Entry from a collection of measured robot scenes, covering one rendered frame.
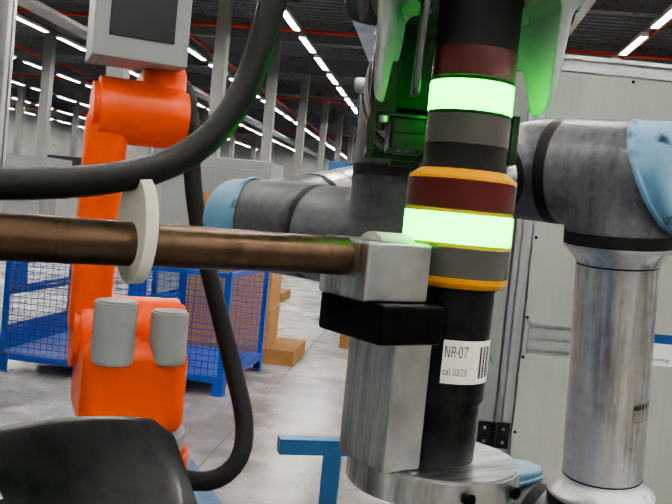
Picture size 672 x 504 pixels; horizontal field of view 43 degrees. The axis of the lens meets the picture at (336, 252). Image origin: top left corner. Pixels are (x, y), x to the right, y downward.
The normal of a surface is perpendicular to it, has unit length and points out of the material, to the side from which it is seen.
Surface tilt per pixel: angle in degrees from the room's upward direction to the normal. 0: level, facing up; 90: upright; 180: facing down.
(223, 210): 78
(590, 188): 98
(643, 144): 62
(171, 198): 90
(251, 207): 67
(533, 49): 94
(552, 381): 90
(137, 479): 42
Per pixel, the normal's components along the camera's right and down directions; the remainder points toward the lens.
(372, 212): -0.53, 0.00
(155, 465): 0.62, -0.69
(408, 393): 0.57, 0.10
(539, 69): -0.99, -0.02
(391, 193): -0.28, 0.02
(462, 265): 0.02, 0.05
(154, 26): 0.36, 0.08
